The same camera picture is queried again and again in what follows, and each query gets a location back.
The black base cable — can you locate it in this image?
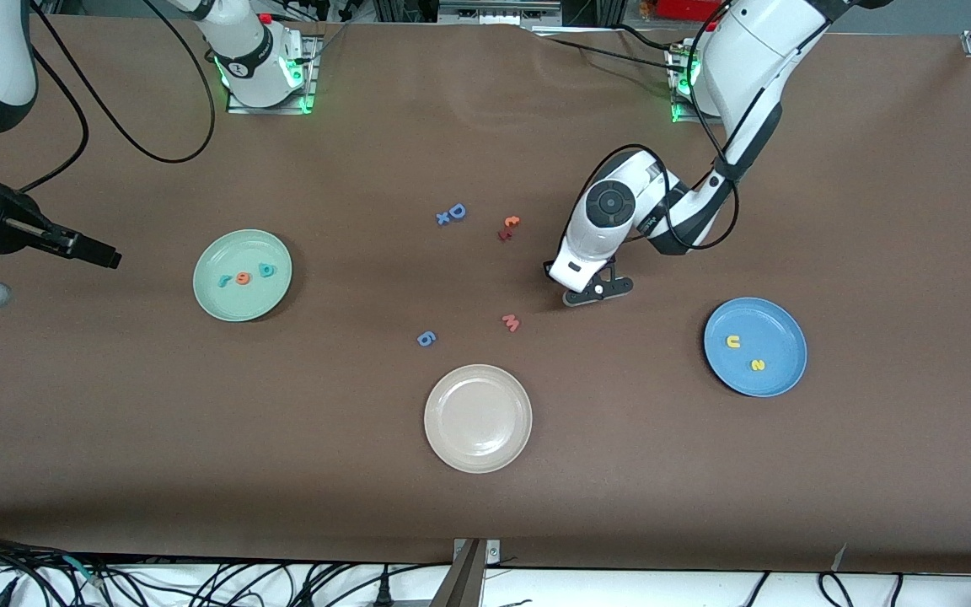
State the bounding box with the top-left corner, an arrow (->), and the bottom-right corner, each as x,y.
528,24 -> 693,78

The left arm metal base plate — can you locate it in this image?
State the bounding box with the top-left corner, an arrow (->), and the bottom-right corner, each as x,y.
671,46 -> 710,126

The beige plate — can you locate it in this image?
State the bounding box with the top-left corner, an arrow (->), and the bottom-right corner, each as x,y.
424,364 -> 533,474

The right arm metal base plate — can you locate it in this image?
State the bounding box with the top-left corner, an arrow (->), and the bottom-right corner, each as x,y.
227,35 -> 319,115

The red box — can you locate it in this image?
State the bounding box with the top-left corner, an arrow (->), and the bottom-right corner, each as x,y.
654,0 -> 724,22

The brown paper table cover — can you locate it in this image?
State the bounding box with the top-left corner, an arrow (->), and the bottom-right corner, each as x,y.
0,13 -> 971,576

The blue plate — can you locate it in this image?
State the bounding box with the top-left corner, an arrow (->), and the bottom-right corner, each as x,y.
704,297 -> 807,398

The light green plate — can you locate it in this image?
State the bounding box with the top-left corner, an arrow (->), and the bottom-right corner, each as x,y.
193,229 -> 293,323

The aluminium profile bar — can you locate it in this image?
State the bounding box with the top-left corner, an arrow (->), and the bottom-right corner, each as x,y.
431,540 -> 502,607

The grey metal enclosure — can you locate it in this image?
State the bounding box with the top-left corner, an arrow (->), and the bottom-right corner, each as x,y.
439,0 -> 562,28

